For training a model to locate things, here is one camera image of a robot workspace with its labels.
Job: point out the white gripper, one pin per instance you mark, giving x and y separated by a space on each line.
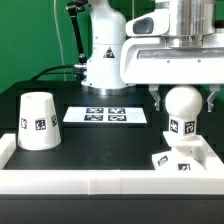
174 46

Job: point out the white lamp bulb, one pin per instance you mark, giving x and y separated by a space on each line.
183 104

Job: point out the white lamp base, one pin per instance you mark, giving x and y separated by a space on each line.
185 154

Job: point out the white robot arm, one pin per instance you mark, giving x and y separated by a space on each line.
108 37

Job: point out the white lamp shade cone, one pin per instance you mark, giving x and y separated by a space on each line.
38 125

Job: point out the white marker sheet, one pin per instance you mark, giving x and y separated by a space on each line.
128 115

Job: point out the white U-shaped border frame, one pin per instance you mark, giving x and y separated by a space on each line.
87 182

